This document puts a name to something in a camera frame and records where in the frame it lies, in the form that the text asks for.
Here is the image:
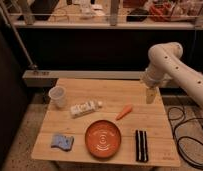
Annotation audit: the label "orange carrot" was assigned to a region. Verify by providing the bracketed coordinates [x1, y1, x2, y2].
[116, 105, 133, 120]

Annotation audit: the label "diagonal metal pole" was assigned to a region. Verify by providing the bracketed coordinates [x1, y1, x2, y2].
[0, 0, 39, 74]

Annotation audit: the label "black floor cable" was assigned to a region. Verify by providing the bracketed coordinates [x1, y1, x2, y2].
[167, 105, 203, 171]

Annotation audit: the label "black object on shelf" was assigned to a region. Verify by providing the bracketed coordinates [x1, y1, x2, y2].
[126, 8, 149, 22]

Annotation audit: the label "red object on shelf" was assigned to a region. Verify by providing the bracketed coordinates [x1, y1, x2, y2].
[149, 3, 171, 22]

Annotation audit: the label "blue sponge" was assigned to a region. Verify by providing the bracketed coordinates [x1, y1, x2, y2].
[51, 134, 74, 151]

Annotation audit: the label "clear plastic cup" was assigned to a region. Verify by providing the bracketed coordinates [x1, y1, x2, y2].
[48, 86, 66, 108]

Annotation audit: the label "orange plate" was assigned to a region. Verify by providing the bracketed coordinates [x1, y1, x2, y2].
[85, 120, 121, 159]

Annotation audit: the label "black white striped block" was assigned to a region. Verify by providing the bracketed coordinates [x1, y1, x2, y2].
[135, 130, 149, 162]

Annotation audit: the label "white plastic bottle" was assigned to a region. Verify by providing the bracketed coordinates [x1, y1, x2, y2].
[70, 101, 102, 118]

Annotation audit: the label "grey metal rail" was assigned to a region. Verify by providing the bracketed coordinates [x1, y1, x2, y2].
[23, 70, 144, 84]

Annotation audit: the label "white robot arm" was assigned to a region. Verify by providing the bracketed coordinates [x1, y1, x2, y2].
[142, 42, 203, 108]

